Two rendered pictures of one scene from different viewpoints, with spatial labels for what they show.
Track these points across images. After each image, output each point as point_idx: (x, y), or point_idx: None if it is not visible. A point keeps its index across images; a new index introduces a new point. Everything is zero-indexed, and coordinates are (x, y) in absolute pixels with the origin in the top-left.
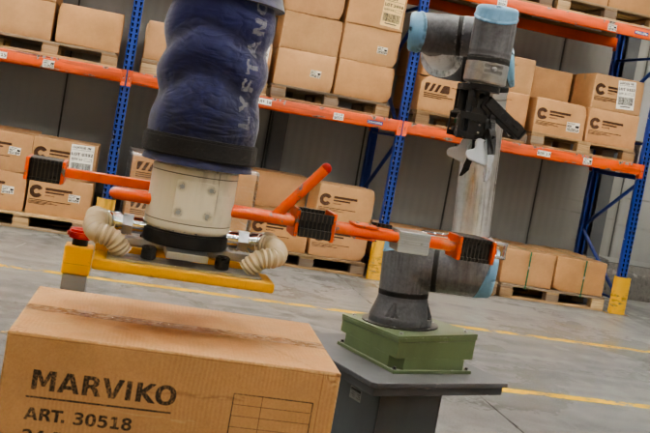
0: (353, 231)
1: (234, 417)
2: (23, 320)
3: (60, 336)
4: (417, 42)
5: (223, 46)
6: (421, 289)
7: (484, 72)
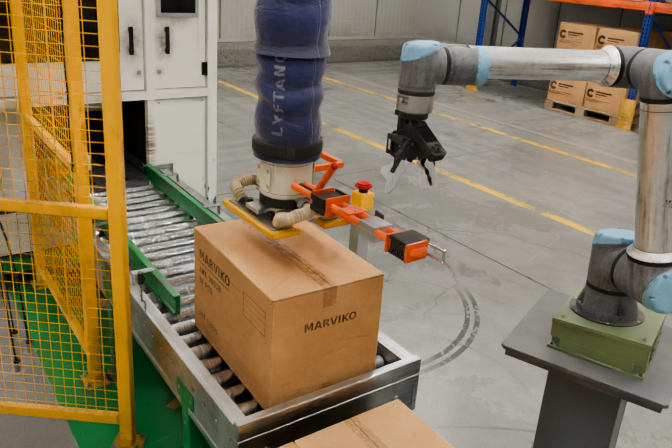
0: (337, 213)
1: (244, 304)
2: (216, 224)
3: (204, 235)
4: None
5: (260, 84)
6: (608, 285)
7: (397, 101)
